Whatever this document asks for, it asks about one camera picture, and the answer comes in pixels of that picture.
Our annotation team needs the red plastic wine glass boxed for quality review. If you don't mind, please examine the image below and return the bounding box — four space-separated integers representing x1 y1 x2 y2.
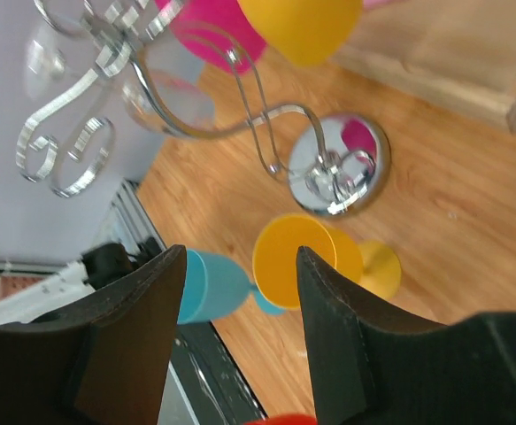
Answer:
243 413 318 425

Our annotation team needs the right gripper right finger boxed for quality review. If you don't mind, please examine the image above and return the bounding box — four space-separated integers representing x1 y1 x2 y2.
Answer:
297 247 516 424

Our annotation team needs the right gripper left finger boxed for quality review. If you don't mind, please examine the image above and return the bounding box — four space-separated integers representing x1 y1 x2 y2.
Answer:
0 245 187 424

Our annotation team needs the wooden clothes stand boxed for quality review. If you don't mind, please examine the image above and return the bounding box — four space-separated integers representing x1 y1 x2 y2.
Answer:
334 0 516 133

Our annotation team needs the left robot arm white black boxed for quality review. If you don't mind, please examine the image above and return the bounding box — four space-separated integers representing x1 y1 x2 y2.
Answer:
0 237 162 325

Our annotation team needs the yellow wine glass back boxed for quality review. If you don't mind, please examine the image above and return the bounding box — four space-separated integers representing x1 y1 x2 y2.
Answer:
239 0 363 66

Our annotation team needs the blue plastic wine glass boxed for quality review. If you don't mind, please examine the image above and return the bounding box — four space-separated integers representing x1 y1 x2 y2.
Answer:
178 249 285 325

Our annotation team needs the pink plastic wine glass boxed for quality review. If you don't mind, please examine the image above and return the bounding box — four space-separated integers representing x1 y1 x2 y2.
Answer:
171 0 266 73

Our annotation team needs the yellow wine glass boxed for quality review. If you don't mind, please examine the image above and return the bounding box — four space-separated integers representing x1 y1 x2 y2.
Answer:
239 0 363 66
252 214 402 310

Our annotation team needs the chrome wine glass rack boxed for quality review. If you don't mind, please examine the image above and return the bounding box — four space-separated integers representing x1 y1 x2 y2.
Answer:
14 0 392 219

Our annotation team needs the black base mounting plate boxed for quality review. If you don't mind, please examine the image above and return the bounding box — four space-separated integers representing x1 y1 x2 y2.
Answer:
159 322 267 424

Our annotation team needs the clear wine glass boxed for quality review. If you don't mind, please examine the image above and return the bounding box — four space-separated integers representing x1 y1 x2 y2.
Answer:
23 24 215 132

